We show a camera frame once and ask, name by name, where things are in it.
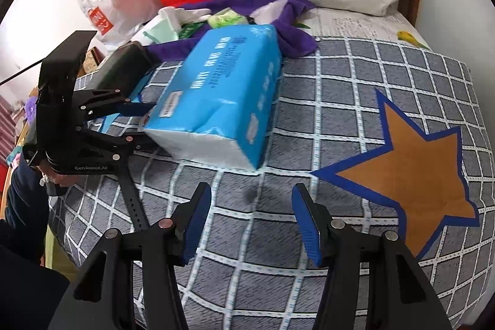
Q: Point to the blue tissue pack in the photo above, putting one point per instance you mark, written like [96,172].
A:
[220,90]

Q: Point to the white patterned bed sheet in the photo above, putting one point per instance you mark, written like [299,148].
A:
[359,28]

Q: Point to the crumpled white plastic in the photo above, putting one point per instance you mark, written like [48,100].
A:
[267,11]

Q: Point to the black box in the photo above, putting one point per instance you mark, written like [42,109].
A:
[120,67]

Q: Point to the pale tissue pack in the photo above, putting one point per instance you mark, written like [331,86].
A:
[162,31]

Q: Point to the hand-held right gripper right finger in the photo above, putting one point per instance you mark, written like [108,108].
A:
[307,225]

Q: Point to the yellow green cloth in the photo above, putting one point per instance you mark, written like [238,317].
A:
[58,256]

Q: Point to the cardboard box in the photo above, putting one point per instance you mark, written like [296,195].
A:
[92,61]

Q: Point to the light green tissue pack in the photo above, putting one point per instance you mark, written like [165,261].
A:
[226,20]

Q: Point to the person's left forearm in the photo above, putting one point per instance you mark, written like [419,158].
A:
[27,206]

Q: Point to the blue flat packet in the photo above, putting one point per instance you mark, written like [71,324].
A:
[133,98]

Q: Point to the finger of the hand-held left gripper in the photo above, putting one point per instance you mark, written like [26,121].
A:
[100,104]
[112,146]

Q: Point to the purple plush toy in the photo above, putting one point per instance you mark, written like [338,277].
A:
[33,106]

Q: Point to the purple towel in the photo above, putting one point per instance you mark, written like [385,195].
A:
[297,44]

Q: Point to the person's dark trousers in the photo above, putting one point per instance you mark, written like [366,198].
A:
[27,291]

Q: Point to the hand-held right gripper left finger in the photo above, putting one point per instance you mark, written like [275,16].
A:
[199,221]

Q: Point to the red striped cloth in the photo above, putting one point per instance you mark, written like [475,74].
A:
[7,129]

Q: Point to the white glove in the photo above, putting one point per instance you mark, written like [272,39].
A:
[181,15]

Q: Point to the person's left hand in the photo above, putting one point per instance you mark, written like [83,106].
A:
[62,180]

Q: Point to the grey checked star blanket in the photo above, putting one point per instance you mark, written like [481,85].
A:
[328,102]

